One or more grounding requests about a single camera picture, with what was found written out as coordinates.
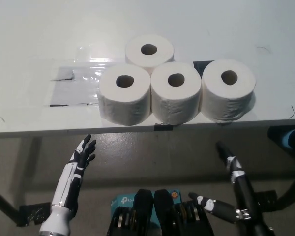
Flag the teal router box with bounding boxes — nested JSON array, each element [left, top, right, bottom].
[[110, 188, 181, 222]]

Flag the black and blue table bracket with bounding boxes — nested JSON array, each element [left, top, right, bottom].
[[267, 125, 295, 158]]

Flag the small black tape strip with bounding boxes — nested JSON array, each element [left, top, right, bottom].
[[153, 124, 174, 131]]

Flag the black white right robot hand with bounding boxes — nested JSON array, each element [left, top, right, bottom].
[[188, 141, 277, 236]]

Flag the black tape square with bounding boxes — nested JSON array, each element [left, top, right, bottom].
[[193, 60, 215, 77]]

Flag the clear glossy tape patch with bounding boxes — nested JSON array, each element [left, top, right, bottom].
[[43, 43, 127, 108]]

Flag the white toilet paper roll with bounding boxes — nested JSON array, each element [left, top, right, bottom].
[[97, 64, 152, 126], [201, 59, 257, 123], [150, 61, 202, 125], [124, 34, 175, 76]]

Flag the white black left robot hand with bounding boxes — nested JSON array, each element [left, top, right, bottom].
[[50, 134, 97, 214]]

